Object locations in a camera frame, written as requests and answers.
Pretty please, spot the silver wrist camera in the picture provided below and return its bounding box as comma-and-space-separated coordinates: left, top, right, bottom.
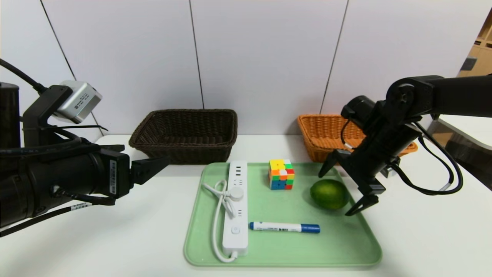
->
53, 80, 103, 124
381, 158, 401, 179

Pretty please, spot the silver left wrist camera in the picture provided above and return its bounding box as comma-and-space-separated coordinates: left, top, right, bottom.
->
53, 80, 103, 124

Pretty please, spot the light green plastic tray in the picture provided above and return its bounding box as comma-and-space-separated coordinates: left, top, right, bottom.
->
183, 162, 382, 268

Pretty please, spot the light wooden cabinet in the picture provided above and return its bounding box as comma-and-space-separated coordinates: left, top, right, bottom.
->
457, 10, 492, 77

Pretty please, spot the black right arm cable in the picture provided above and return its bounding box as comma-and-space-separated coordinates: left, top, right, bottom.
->
388, 121, 464, 196

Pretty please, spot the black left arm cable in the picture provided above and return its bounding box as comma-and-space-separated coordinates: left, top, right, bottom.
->
0, 137, 100, 157

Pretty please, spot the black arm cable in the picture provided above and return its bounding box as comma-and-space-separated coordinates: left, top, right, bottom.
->
0, 137, 100, 157
388, 121, 464, 196

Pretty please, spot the white marker with blue cap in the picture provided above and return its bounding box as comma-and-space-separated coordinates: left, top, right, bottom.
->
249, 221, 321, 234

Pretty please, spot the green lime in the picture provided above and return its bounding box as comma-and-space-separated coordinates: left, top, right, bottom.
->
310, 179, 350, 210

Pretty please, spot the dark brown wicker basket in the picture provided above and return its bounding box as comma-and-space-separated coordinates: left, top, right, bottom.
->
129, 109, 238, 165

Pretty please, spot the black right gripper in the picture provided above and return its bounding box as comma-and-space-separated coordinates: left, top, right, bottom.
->
318, 125, 422, 216

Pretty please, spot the colourful puzzle cube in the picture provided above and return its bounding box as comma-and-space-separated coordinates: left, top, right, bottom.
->
268, 159, 296, 190

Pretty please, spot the thin black camera cable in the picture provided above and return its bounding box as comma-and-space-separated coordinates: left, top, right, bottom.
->
0, 58, 48, 95

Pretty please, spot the white power strip with cord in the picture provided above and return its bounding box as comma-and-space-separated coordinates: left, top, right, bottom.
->
202, 160, 249, 264

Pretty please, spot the orange wicker basket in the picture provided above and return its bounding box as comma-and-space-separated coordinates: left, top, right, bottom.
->
297, 114, 419, 164

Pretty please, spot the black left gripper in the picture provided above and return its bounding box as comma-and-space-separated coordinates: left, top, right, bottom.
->
49, 148, 171, 199

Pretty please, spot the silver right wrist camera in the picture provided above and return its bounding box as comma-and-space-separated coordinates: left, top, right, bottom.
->
381, 158, 401, 179

